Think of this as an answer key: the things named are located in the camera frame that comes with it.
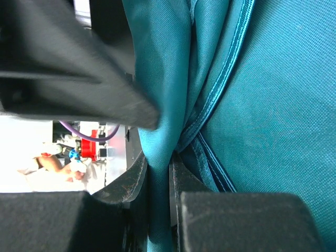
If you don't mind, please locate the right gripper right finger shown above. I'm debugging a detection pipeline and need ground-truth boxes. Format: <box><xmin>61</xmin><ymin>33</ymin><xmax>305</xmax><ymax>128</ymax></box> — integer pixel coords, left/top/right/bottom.
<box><xmin>169</xmin><ymin>154</ymin><xmax>326</xmax><ymax>251</ymax></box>

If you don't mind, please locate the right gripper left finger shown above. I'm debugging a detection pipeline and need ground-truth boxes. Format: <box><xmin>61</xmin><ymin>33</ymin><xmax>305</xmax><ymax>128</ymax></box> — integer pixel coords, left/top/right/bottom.
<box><xmin>1</xmin><ymin>153</ymin><xmax>148</xmax><ymax>251</ymax></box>

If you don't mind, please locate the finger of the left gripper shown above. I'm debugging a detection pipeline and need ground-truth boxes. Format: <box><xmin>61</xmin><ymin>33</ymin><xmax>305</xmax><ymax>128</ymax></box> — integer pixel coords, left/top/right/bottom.
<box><xmin>1</xmin><ymin>1</ymin><xmax>160</xmax><ymax>129</ymax></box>

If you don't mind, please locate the teal cloth napkin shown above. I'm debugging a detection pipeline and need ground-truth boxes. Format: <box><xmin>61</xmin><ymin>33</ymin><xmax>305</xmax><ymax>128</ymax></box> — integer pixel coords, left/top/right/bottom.
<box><xmin>123</xmin><ymin>1</ymin><xmax>335</xmax><ymax>251</ymax></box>

